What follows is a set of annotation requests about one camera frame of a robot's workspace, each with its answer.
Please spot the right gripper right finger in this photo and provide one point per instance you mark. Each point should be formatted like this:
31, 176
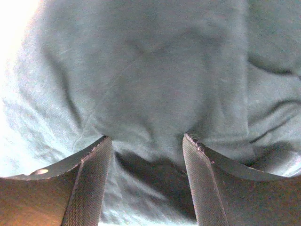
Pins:
228, 193

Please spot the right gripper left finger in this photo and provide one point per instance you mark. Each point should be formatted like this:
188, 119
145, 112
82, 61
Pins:
67, 193

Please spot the black t shirt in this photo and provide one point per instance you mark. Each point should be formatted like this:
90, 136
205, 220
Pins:
145, 72

